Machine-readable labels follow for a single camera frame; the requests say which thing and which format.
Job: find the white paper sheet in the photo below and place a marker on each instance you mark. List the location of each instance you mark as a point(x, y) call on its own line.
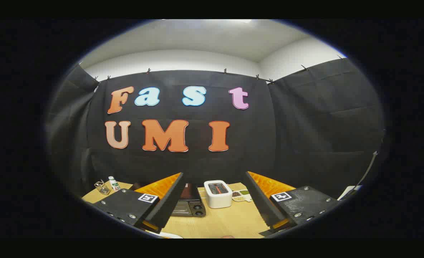
point(347, 191)

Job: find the white square plate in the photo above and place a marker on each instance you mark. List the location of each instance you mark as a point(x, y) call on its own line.
point(169, 235)

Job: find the small white snack dish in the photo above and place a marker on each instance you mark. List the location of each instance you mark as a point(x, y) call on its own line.
point(241, 195)

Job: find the black toaster oven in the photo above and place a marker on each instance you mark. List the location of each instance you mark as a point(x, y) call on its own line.
point(190, 206)

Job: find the white bread toaster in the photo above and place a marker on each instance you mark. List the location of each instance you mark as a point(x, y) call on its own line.
point(218, 197)

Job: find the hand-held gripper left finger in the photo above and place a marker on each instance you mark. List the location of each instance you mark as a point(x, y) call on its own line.
point(167, 204)

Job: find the white bottle green label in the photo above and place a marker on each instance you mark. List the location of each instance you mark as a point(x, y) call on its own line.
point(114, 184)

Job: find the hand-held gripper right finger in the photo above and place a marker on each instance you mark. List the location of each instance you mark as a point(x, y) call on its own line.
point(262, 204)

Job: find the clear utensil holder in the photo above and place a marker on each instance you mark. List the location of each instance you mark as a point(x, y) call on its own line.
point(102, 187)

